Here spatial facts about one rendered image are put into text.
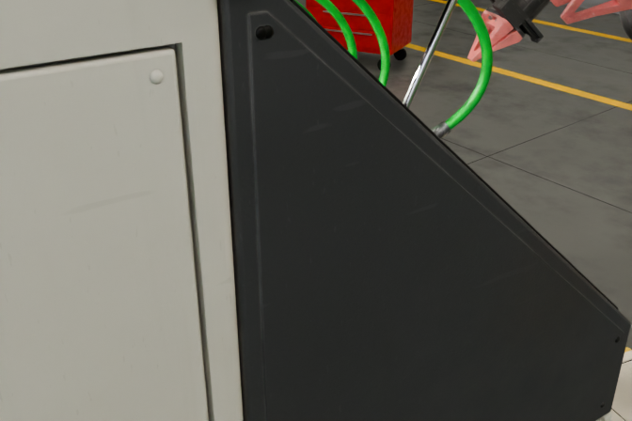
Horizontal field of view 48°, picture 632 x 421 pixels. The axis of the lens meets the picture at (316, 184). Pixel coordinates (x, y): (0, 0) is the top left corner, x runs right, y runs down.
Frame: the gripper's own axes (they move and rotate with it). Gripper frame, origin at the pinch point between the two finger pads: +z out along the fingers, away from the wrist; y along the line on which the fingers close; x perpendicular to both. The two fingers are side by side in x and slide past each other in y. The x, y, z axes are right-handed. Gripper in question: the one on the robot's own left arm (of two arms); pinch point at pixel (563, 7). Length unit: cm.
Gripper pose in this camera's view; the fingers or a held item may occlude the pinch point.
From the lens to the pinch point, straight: 93.6
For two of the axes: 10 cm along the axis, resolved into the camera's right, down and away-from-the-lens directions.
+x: 7.1, 5.6, 4.3
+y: -0.1, 6.1, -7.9
